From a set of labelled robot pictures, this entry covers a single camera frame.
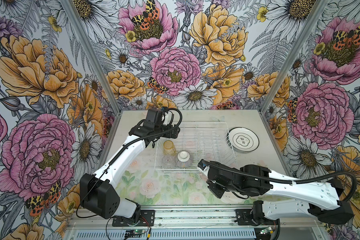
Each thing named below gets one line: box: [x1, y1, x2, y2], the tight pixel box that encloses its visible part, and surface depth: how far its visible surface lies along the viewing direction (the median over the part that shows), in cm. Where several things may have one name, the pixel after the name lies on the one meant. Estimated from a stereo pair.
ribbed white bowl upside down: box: [175, 151, 193, 169], surface depth 90 cm
